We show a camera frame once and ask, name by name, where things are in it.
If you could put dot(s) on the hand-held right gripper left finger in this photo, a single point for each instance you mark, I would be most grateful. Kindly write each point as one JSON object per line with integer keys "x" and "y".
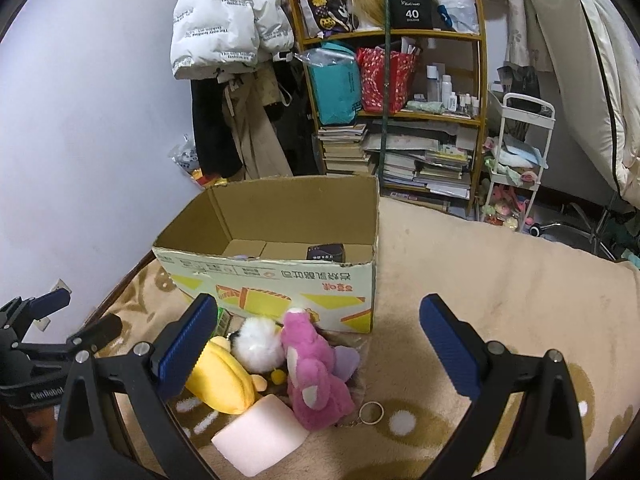
{"x": 187, "y": 350}

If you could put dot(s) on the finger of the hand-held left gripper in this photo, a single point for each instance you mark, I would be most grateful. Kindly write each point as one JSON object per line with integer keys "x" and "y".
{"x": 50, "y": 302}
{"x": 100, "y": 332}

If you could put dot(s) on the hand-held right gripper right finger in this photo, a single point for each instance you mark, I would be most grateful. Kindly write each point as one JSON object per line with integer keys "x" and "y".
{"x": 447, "y": 350}

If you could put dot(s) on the yellow plush toy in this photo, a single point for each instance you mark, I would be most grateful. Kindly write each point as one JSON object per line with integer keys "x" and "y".
{"x": 220, "y": 380}

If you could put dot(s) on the white fluffy plush toy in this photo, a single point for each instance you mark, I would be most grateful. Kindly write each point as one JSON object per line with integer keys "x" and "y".
{"x": 257, "y": 342}

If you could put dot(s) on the lavender plush toy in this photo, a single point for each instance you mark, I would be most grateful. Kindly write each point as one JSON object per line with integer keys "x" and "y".
{"x": 347, "y": 360}

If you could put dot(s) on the pale pink foam block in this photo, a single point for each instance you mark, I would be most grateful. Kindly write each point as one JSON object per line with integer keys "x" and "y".
{"x": 260, "y": 435}

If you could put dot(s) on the pink plush toy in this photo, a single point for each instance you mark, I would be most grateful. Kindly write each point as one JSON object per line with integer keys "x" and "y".
{"x": 310, "y": 375}

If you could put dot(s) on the printed cardboard box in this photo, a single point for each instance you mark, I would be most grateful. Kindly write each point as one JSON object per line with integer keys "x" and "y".
{"x": 300, "y": 290}

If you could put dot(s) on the green printed packet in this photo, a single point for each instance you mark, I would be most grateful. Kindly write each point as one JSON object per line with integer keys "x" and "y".
{"x": 225, "y": 321}

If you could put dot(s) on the beige printed blanket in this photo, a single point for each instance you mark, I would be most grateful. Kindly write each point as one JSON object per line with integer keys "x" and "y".
{"x": 500, "y": 280}

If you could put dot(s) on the small black box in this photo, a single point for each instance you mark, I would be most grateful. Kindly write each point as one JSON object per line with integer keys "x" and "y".
{"x": 326, "y": 252}

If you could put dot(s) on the metal chair base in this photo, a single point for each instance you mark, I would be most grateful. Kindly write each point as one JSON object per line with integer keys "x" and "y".
{"x": 595, "y": 230}

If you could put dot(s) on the pile of books and magazines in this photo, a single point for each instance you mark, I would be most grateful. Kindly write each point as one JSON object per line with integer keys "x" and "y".
{"x": 425, "y": 160}

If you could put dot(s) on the plastic bag of toys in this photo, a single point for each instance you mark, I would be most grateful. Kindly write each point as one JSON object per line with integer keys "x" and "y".
{"x": 185, "y": 157}

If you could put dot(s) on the beige coat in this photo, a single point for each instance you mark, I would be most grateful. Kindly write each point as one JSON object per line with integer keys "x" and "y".
{"x": 255, "y": 135}

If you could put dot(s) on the stack of old books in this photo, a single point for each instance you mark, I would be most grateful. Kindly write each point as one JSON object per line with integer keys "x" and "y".
{"x": 342, "y": 150}

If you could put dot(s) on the black coat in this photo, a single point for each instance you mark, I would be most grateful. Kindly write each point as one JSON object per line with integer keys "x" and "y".
{"x": 210, "y": 125}

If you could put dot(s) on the white trolley cart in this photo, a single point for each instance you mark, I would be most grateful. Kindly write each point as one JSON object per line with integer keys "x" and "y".
{"x": 527, "y": 120}

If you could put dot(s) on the pale green pouch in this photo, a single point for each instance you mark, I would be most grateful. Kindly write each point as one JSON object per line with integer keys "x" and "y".
{"x": 425, "y": 106}

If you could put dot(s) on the dark hanging clothes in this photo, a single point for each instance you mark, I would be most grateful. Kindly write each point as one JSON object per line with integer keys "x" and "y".
{"x": 295, "y": 130}

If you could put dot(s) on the group of white cosmetic bottles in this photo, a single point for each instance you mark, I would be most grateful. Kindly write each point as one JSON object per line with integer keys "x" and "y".
{"x": 450, "y": 95}

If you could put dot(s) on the green pole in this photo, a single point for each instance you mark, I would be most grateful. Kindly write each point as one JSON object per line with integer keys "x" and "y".
{"x": 386, "y": 85}

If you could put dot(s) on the black bag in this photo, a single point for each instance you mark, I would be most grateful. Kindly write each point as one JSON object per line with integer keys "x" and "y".
{"x": 522, "y": 85}

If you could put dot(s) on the red patterned gift bag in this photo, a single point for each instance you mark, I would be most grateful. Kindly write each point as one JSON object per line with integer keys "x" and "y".
{"x": 385, "y": 80}

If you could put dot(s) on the teal bag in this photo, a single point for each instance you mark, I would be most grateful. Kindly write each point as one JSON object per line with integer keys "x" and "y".
{"x": 332, "y": 90}

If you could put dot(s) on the cream mattress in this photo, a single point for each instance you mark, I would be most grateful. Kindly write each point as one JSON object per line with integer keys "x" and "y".
{"x": 575, "y": 60}

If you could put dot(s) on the wooden shelf unit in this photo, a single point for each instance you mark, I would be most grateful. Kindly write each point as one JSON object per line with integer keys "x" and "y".
{"x": 400, "y": 36}

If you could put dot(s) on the clear plastic bag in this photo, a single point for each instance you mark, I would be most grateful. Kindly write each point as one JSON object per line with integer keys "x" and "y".
{"x": 320, "y": 57}

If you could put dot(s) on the pale floral curtain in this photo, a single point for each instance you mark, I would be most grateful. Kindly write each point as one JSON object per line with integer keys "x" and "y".
{"x": 520, "y": 35}

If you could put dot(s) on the white puffer jacket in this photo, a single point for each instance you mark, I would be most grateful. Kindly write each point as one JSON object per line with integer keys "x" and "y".
{"x": 215, "y": 20}

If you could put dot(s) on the black box with white print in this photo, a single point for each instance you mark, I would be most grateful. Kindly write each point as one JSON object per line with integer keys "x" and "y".
{"x": 411, "y": 10}

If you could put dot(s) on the printed tote bag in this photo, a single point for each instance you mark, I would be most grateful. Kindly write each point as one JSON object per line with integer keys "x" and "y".
{"x": 320, "y": 0}

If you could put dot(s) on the white wall socket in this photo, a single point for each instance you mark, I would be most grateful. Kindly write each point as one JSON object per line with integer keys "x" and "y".
{"x": 60, "y": 285}
{"x": 44, "y": 324}

